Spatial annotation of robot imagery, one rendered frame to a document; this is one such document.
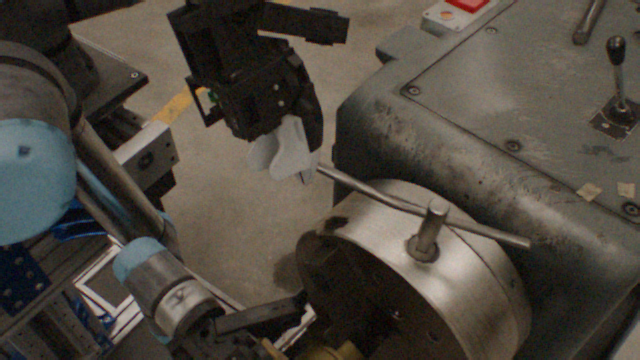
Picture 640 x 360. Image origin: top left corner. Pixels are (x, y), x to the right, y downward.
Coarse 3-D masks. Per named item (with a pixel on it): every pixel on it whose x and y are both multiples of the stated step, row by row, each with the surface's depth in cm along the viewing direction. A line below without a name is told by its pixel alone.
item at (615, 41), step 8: (608, 40) 62; (616, 40) 61; (624, 40) 61; (608, 48) 62; (616, 48) 61; (624, 48) 61; (608, 56) 63; (616, 56) 62; (624, 56) 63; (616, 64) 64
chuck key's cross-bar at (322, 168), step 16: (336, 176) 57; (368, 192) 57; (400, 208) 57; (416, 208) 57; (448, 224) 57; (464, 224) 56; (480, 224) 56; (496, 240) 56; (512, 240) 55; (528, 240) 55
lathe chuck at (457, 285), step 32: (320, 224) 71; (352, 224) 66; (384, 224) 65; (416, 224) 64; (352, 256) 66; (384, 256) 61; (448, 256) 62; (384, 288) 65; (416, 288) 60; (448, 288) 60; (480, 288) 62; (416, 320) 64; (448, 320) 59; (480, 320) 61; (512, 320) 65; (448, 352) 63; (480, 352) 61; (512, 352) 67
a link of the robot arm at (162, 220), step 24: (0, 48) 53; (24, 48) 55; (48, 72) 65; (72, 96) 63; (72, 120) 63; (96, 144) 69; (96, 168) 69; (120, 168) 74; (96, 192) 71; (120, 192) 74; (96, 216) 76; (120, 216) 76; (144, 216) 80; (168, 216) 92; (120, 240) 81; (168, 240) 87
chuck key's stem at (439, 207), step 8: (432, 200) 56; (440, 200) 56; (432, 208) 55; (440, 208) 55; (448, 208) 55; (432, 216) 56; (440, 216) 55; (424, 224) 58; (432, 224) 57; (440, 224) 57; (424, 232) 58; (432, 232) 58; (424, 240) 59; (432, 240) 59; (416, 248) 62; (424, 248) 61
